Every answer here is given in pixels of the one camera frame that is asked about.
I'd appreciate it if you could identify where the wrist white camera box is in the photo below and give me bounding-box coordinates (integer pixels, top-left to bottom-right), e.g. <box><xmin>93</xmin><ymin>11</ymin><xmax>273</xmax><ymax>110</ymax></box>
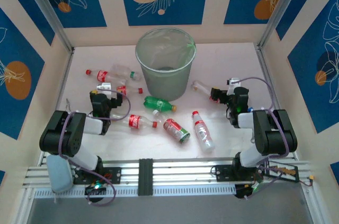
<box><xmin>96</xmin><ymin>82</ymin><xmax>112</xmax><ymax>95</ymax></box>
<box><xmin>227</xmin><ymin>77</ymin><xmax>242</xmax><ymax>95</ymax></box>

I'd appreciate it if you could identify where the grey metal mesh bin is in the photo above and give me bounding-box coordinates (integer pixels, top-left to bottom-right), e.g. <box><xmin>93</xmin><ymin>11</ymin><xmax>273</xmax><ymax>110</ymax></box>
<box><xmin>135</xmin><ymin>27</ymin><xmax>197</xmax><ymax>102</ymax></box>

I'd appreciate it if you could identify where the green plastic bottle yellow cap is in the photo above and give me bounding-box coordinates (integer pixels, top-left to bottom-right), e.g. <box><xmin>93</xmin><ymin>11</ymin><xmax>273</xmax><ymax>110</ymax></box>
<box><xmin>144</xmin><ymin>95</ymin><xmax>177</xmax><ymax>112</ymax></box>

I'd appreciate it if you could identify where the clear bottle green label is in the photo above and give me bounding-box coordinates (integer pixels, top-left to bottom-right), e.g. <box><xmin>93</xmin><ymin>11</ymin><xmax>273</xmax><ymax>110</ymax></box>
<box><xmin>110</xmin><ymin>64</ymin><xmax>142</xmax><ymax>81</ymax></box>

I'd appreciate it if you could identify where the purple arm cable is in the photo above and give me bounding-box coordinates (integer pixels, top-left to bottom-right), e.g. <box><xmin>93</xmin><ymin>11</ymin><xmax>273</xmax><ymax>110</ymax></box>
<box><xmin>235</xmin><ymin>76</ymin><xmax>291</xmax><ymax>201</ymax></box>
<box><xmin>58</xmin><ymin>89</ymin><xmax>132</xmax><ymax>207</ymax></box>

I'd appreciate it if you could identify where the yellow power connector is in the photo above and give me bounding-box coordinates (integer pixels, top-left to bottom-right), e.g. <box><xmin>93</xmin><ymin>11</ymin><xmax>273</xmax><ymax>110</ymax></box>
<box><xmin>299</xmin><ymin>175</ymin><xmax>316</xmax><ymax>187</ymax></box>

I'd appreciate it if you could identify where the clear bottle white cap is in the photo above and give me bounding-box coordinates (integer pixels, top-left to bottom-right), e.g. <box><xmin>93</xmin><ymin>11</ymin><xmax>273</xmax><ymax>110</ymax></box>
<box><xmin>151</xmin><ymin>109</ymin><xmax>170</xmax><ymax>124</ymax></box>

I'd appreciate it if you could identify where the cola bottle red label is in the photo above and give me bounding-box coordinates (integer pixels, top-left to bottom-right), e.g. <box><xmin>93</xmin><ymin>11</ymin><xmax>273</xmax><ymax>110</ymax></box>
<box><xmin>110</xmin><ymin>114</ymin><xmax>158</xmax><ymax>131</ymax></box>
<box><xmin>116</xmin><ymin>85</ymin><xmax>144</xmax><ymax>96</ymax></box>
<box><xmin>85</xmin><ymin>69</ymin><xmax>119</xmax><ymax>82</ymax></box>

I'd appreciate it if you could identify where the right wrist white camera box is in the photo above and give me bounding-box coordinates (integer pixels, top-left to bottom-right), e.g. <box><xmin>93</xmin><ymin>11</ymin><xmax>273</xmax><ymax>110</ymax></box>
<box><xmin>227</xmin><ymin>77</ymin><xmax>242</xmax><ymax>95</ymax></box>

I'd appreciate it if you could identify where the red green drink can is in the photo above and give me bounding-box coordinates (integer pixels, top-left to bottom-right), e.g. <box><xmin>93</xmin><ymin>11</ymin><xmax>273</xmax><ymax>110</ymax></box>
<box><xmin>162</xmin><ymin>118</ymin><xmax>191</xmax><ymax>145</ymax></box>

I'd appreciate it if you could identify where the black controller board green light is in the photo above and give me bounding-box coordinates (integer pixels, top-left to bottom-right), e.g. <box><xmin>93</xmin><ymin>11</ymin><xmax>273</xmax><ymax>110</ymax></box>
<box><xmin>235</xmin><ymin>183</ymin><xmax>263</xmax><ymax>200</ymax></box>
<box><xmin>84</xmin><ymin>183</ymin><xmax>107</xmax><ymax>196</ymax></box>

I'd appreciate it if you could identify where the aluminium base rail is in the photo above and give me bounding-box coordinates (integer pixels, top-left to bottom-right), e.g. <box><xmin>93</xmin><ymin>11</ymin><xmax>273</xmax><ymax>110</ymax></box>
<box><xmin>22</xmin><ymin>157</ymin><xmax>316</xmax><ymax>190</ymax></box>

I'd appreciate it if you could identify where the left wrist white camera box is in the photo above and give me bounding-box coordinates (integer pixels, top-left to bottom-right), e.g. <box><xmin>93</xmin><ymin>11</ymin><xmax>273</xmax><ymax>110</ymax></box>
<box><xmin>96</xmin><ymin>82</ymin><xmax>112</xmax><ymax>95</ymax></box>

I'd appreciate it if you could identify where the aluminium frame post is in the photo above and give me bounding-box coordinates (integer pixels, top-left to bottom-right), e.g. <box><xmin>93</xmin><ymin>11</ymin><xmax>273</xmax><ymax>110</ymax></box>
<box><xmin>256</xmin><ymin>0</ymin><xmax>309</xmax><ymax>50</ymax></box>
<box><xmin>20</xmin><ymin>0</ymin><xmax>75</xmax><ymax>54</ymax></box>

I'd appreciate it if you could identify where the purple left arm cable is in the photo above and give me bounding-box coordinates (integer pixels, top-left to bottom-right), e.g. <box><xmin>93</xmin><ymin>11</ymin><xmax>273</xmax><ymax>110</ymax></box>
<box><xmin>58</xmin><ymin>89</ymin><xmax>132</xmax><ymax>207</ymax></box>

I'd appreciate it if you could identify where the white slotted cable duct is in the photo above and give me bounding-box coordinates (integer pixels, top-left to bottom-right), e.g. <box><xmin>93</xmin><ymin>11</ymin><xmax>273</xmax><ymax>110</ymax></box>
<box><xmin>34</xmin><ymin>184</ymin><xmax>236</xmax><ymax>199</ymax></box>

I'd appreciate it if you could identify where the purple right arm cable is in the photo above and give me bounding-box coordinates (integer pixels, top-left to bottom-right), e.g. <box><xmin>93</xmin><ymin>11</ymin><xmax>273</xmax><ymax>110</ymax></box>
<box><xmin>235</xmin><ymin>76</ymin><xmax>291</xmax><ymax>201</ymax></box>

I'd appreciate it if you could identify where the clear bottle tan cap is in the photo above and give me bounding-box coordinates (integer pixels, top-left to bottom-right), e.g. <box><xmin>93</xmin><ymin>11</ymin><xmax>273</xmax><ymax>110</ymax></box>
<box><xmin>192</xmin><ymin>79</ymin><xmax>212</xmax><ymax>96</ymax></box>

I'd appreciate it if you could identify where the translucent green bin liner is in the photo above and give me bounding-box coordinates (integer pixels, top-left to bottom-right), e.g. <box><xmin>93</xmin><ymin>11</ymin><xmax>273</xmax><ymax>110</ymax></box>
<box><xmin>135</xmin><ymin>27</ymin><xmax>197</xmax><ymax>73</ymax></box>

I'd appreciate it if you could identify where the black terminal board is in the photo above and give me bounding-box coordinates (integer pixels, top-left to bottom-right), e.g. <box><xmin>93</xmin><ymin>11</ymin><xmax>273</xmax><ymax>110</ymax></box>
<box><xmin>261</xmin><ymin>160</ymin><xmax>301</xmax><ymax>182</ymax></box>

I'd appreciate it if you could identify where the light blue soft pouch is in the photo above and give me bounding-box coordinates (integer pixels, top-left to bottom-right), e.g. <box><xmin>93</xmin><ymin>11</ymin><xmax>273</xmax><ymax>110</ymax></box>
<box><xmin>47</xmin><ymin>154</ymin><xmax>74</xmax><ymax>193</ymax></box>

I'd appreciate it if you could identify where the white label bottle red cap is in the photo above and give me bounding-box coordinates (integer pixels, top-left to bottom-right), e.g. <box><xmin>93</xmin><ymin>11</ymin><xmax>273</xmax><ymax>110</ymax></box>
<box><xmin>191</xmin><ymin>110</ymin><xmax>216</xmax><ymax>154</ymax></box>

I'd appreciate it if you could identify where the black rail bracket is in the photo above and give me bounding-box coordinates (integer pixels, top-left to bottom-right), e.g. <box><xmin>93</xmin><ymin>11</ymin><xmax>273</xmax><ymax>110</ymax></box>
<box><xmin>138</xmin><ymin>158</ymin><xmax>154</xmax><ymax>196</ymax></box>

